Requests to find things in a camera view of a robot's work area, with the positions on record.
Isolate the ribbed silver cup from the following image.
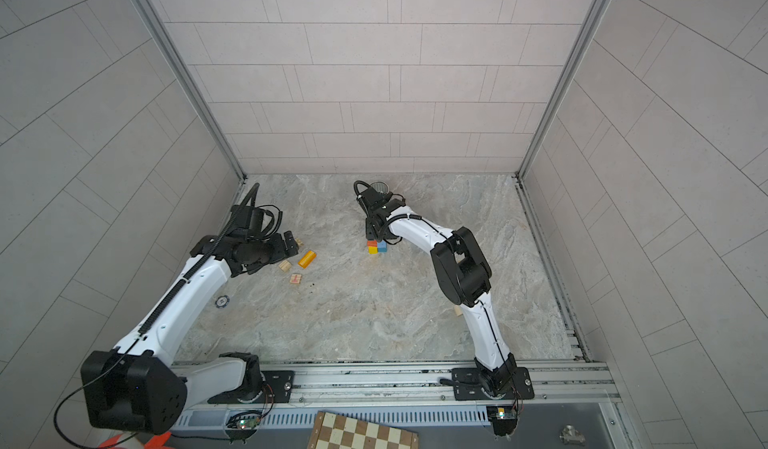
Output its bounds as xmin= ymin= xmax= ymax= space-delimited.
xmin=371 ymin=181 xmax=389 ymax=193

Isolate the left green circuit board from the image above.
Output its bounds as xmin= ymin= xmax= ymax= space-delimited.
xmin=225 ymin=410 xmax=263 ymax=440

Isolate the black corrugated cable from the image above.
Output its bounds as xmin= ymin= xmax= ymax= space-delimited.
xmin=137 ymin=183 xmax=261 ymax=337

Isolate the small metal fitting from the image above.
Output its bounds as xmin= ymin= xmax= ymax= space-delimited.
xmin=559 ymin=424 xmax=586 ymax=447

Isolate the right circuit board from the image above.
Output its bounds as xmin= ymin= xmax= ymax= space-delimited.
xmin=486 ymin=406 xmax=519 ymax=438

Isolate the red white object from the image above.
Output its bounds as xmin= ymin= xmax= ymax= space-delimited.
xmin=99 ymin=432 xmax=172 ymax=449

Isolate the checkered chess board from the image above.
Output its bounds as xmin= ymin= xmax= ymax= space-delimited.
xmin=307 ymin=412 xmax=420 ymax=449

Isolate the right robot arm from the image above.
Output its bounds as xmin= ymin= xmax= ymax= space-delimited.
xmin=353 ymin=180 xmax=535 ymax=399

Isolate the orange supermarket block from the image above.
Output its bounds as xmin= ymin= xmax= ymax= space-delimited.
xmin=298 ymin=250 xmax=317 ymax=269

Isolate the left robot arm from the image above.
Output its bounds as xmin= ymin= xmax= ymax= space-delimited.
xmin=81 ymin=204 xmax=299 ymax=435

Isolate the aluminium mounting rail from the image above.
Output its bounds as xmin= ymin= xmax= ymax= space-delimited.
xmin=119 ymin=361 xmax=619 ymax=414

